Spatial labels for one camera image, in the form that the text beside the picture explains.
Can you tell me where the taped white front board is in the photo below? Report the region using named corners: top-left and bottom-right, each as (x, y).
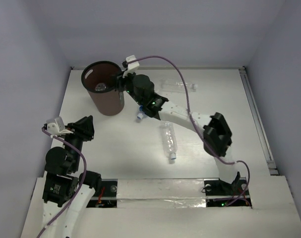
top-left (116, 179), bottom-right (206, 209)

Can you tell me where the clear bottle at back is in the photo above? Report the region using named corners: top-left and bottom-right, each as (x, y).
top-left (161, 79), bottom-right (198, 93)

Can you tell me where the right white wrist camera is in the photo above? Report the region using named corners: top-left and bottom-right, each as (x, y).
top-left (122, 55), bottom-right (140, 78)

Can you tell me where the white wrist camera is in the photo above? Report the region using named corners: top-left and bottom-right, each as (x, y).
top-left (44, 117), bottom-right (65, 136)
top-left (122, 55), bottom-right (140, 78)

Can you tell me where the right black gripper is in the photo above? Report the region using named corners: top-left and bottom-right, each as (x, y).
top-left (111, 68), bottom-right (144, 106)

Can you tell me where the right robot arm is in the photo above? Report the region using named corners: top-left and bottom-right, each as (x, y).
top-left (112, 73), bottom-right (241, 194)

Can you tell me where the clear bottle blue cap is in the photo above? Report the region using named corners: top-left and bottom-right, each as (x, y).
top-left (160, 122), bottom-right (178, 160)

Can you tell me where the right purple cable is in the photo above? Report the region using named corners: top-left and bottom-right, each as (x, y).
top-left (134, 56), bottom-right (250, 208)

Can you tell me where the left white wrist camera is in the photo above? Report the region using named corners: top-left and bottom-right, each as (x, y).
top-left (44, 117), bottom-right (65, 136)

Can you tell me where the brown plastic waste bin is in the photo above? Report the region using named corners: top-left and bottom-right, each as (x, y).
top-left (81, 61), bottom-right (124, 116)

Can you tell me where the aluminium rail right edge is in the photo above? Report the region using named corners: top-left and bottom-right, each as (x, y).
top-left (239, 66), bottom-right (279, 176)

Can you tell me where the blue label bottle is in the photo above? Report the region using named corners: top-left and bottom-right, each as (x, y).
top-left (95, 83), bottom-right (108, 92)
top-left (136, 106), bottom-right (147, 122)

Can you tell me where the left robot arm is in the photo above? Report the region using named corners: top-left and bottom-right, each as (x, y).
top-left (37, 116), bottom-right (102, 238)

